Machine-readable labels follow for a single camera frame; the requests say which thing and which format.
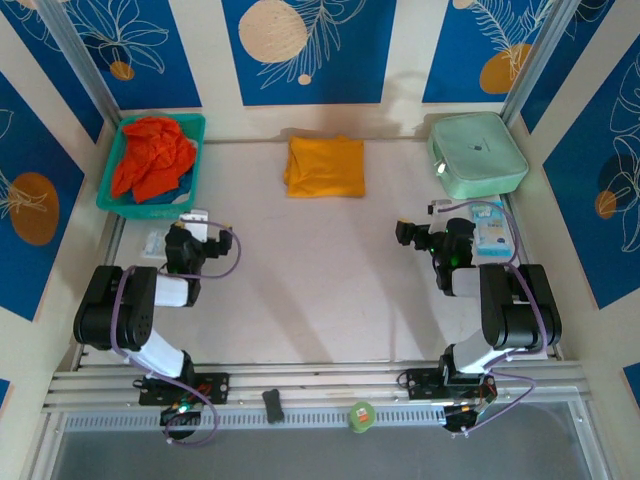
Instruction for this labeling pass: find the white surgical mask packet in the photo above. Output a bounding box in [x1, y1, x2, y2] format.
[139, 228, 169, 260]

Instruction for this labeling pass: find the teal plastic basket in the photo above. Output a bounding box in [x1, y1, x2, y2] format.
[95, 112, 207, 220]

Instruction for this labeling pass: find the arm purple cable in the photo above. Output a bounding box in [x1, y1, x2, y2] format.
[446, 199, 547, 439]
[109, 219, 243, 447]

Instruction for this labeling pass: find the blue white wipes packet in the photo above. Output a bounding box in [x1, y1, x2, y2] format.
[469, 199, 516, 261]

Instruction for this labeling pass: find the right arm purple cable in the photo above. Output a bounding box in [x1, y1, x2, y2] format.
[446, 199, 547, 439]

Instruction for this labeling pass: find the aluminium frame post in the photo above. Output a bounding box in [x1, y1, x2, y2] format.
[37, 0, 124, 122]
[499, 0, 584, 126]

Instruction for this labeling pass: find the aluminium table rail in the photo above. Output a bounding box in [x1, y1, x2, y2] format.
[42, 360, 594, 412]

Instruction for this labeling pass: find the orange t-shirt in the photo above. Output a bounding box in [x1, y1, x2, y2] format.
[110, 116, 197, 204]

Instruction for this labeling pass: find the blue floral wall panel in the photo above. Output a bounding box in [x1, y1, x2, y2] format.
[542, 34, 640, 311]
[62, 0, 203, 112]
[222, 0, 398, 107]
[422, 0, 557, 105]
[0, 0, 105, 146]
[519, 0, 619, 135]
[0, 72, 87, 323]

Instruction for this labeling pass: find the green tape roll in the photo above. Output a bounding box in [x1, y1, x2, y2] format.
[348, 401, 377, 434]

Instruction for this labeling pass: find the yellow t-shirt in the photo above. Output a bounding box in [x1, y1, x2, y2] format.
[282, 134, 367, 200]

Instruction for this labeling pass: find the slotted grey cable duct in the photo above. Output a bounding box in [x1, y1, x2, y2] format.
[62, 403, 585, 432]

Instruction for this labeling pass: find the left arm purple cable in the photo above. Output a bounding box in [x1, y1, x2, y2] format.
[109, 219, 243, 447]

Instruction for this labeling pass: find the mint green zip case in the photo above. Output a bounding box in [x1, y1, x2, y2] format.
[425, 110, 530, 200]

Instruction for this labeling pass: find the blue t-shirt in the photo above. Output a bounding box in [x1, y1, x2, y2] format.
[130, 169, 195, 206]

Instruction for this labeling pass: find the black clip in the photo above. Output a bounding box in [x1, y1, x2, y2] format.
[261, 388, 285, 425]

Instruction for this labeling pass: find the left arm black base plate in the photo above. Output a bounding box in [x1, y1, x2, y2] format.
[137, 372, 231, 429]

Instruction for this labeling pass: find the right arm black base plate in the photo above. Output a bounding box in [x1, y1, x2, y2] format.
[398, 368, 499, 434]

